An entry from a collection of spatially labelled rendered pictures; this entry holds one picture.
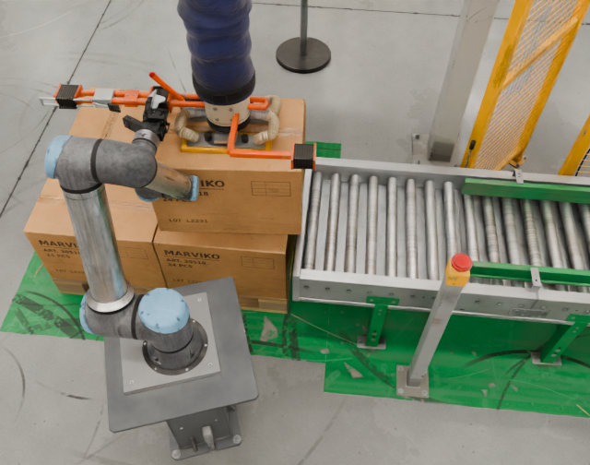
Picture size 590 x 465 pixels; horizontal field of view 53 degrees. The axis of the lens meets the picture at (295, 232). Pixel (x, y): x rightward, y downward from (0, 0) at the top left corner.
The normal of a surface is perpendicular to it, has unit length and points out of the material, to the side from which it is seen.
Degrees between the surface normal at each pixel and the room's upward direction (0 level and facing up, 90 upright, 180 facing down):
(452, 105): 90
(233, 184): 91
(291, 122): 0
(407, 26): 0
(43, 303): 0
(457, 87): 90
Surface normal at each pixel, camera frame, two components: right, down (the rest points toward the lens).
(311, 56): 0.00, -0.59
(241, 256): -0.10, 0.80
